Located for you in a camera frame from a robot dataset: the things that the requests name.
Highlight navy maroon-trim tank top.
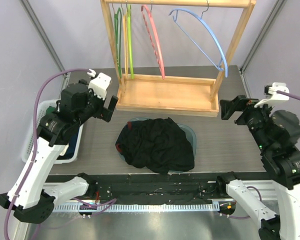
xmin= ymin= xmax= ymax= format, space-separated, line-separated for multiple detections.
xmin=115 ymin=121 xmax=133 ymax=155

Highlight light blue hanger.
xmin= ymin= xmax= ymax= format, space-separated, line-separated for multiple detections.
xmin=168 ymin=1 xmax=229 ymax=78

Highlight black tank top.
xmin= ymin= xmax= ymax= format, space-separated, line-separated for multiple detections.
xmin=114 ymin=116 xmax=196 ymax=175

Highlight green hanger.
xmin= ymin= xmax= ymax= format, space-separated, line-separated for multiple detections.
xmin=112 ymin=4 xmax=123 ymax=78

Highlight neon yellow hanger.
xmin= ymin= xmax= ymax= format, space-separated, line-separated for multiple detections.
xmin=126 ymin=4 xmax=135 ymax=79

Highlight pink hanger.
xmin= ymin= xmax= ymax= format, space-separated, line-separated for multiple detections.
xmin=140 ymin=4 xmax=166 ymax=80

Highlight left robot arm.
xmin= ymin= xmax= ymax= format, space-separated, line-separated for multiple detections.
xmin=0 ymin=80 xmax=118 ymax=224

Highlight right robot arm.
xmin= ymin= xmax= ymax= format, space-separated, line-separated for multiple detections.
xmin=215 ymin=95 xmax=300 ymax=240

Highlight green folded garment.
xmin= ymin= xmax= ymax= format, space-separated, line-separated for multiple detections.
xmin=46 ymin=106 xmax=56 ymax=114

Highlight wooden clothes rack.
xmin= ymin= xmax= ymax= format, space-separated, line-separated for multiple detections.
xmin=100 ymin=0 xmax=256 ymax=117

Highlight navy folded garment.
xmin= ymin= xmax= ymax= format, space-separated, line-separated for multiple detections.
xmin=64 ymin=131 xmax=79 ymax=161

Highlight white laundry basket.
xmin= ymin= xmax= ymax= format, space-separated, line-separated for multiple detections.
xmin=21 ymin=99 xmax=83 ymax=165

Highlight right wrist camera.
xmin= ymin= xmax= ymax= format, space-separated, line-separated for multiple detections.
xmin=254 ymin=82 xmax=290 ymax=108

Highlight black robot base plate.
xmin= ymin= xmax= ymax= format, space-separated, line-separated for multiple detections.
xmin=47 ymin=173 xmax=241 ymax=204

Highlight white cable duct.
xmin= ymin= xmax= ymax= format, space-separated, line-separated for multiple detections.
xmin=53 ymin=201 xmax=220 ymax=213

